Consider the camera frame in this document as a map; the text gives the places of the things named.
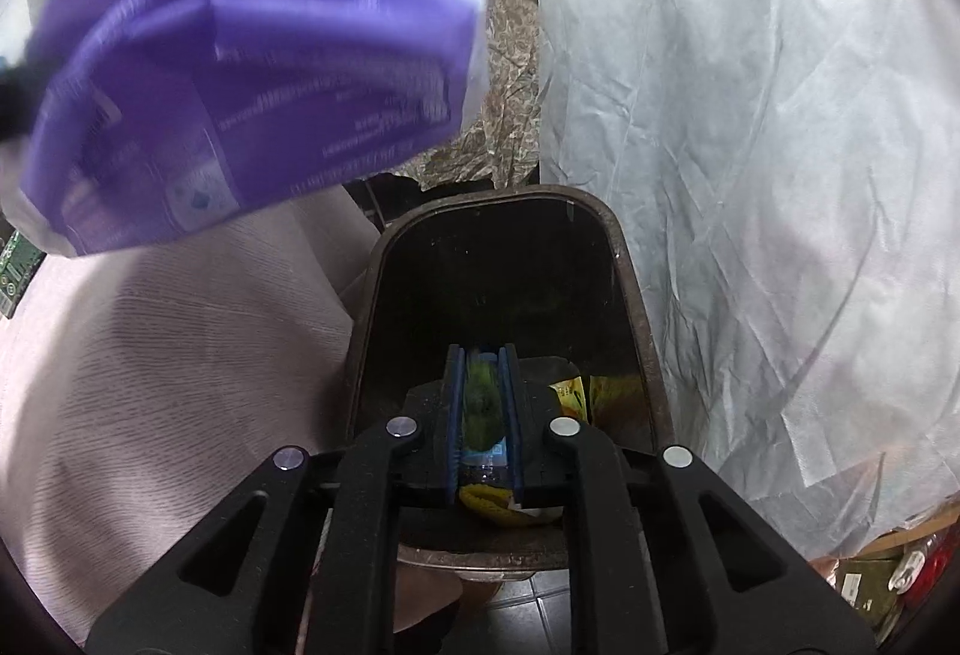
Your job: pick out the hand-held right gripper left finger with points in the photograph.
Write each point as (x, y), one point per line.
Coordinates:
(454, 415)

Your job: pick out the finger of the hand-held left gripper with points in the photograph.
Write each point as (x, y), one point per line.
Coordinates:
(19, 100)

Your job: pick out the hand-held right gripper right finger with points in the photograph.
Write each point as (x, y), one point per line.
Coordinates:
(511, 415)

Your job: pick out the clear plastic bottle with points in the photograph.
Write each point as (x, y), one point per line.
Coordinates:
(484, 415)

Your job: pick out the yellow green snack packet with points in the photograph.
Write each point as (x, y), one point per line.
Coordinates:
(600, 400)

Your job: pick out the black trash bin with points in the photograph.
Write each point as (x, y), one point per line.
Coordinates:
(510, 280)

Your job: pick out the purple plastic bag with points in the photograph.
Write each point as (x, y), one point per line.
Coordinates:
(262, 62)

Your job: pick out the pink purple tablecloth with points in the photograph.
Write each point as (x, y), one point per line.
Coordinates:
(187, 362)

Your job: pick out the white crinkled cloth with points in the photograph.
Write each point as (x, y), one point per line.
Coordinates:
(712, 175)

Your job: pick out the floral patterned cloth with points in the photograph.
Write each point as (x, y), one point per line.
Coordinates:
(510, 100)

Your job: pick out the dark green carton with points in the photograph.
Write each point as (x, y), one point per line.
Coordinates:
(866, 580)

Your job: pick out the red white packet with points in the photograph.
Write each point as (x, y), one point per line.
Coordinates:
(911, 565)

